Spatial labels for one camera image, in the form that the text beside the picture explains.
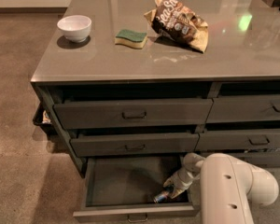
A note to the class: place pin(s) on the green yellow sponge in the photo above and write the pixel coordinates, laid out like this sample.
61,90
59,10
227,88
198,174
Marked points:
131,39

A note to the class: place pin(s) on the top right drawer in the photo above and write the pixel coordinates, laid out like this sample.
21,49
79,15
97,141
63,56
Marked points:
245,108

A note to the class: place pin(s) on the open bottom left drawer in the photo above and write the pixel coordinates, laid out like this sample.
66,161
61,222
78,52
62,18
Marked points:
122,189

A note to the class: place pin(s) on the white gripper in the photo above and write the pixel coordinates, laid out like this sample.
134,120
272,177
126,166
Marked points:
182,176

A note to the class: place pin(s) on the dark grey counter cabinet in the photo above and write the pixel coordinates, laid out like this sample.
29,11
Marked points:
242,58

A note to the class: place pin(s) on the middle right drawer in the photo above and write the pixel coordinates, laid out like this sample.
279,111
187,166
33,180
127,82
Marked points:
239,139

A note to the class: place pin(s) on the white ceramic bowl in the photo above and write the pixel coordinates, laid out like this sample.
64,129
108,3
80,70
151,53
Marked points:
75,28

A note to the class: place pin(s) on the top left drawer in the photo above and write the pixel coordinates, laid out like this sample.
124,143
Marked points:
132,113

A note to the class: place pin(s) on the middle left drawer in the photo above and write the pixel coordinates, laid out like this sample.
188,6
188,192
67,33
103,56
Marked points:
128,144

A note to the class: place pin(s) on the redbull can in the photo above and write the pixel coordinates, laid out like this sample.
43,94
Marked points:
162,196

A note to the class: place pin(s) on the brown chip bag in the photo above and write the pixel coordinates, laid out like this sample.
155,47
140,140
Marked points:
174,20

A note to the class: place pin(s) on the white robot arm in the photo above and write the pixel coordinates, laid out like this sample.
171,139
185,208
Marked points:
228,185

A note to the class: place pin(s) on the black side basket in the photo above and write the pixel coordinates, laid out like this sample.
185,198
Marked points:
41,120

